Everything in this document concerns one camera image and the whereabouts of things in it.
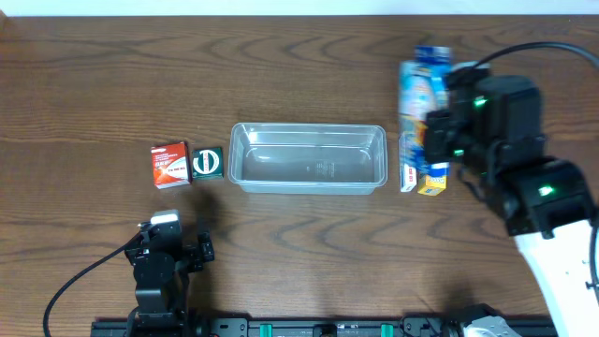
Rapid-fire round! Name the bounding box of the slim white blue box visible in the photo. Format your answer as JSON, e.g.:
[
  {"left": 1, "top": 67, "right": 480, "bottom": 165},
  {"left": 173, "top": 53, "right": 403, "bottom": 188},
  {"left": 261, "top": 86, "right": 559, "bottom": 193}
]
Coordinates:
[{"left": 399, "top": 137, "right": 416, "bottom": 193}]

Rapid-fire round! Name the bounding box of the dark green small box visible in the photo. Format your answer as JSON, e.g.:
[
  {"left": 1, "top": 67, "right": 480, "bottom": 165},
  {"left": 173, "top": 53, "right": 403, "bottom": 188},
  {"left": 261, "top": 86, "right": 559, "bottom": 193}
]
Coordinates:
[{"left": 192, "top": 147, "right": 224, "bottom": 180}]

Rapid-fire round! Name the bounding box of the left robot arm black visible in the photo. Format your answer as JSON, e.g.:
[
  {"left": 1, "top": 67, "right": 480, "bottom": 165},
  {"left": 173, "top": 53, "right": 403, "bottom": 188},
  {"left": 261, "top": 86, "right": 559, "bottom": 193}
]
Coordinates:
[{"left": 124, "top": 210, "right": 215, "bottom": 336}]

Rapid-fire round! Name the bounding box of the red orange small box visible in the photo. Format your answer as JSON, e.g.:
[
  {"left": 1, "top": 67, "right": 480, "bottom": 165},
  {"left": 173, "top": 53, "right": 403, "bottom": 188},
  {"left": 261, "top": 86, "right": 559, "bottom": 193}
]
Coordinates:
[{"left": 151, "top": 142, "right": 191, "bottom": 189}]

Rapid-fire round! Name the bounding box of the clear plastic container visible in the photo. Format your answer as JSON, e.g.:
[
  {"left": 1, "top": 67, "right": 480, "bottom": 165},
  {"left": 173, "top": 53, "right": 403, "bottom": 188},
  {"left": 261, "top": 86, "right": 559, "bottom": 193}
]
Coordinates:
[{"left": 227, "top": 123, "right": 388, "bottom": 195}]

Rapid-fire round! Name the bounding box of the large blue white box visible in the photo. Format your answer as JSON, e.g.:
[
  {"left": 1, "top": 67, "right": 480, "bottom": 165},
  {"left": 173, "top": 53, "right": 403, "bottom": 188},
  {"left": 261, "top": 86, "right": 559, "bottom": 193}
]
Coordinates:
[{"left": 399, "top": 45, "right": 453, "bottom": 177}]

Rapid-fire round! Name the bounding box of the yellow box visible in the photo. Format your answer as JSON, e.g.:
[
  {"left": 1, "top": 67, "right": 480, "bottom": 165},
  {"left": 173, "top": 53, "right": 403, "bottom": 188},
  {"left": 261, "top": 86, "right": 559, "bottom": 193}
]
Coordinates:
[{"left": 417, "top": 174, "right": 447, "bottom": 197}]

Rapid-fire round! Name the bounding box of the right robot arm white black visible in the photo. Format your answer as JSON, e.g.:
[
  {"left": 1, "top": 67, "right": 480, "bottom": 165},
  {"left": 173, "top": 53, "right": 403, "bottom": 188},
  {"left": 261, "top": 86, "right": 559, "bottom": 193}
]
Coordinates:
[{"left": 423, "top": 66, "right": 598, "bottom": 336}]

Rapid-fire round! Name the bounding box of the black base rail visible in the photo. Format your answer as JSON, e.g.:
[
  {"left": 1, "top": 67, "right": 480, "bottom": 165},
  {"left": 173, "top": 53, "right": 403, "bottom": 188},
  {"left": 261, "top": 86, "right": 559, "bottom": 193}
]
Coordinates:
[{"left": 91, "top": 315, "right": 558, "bottom": 337}]

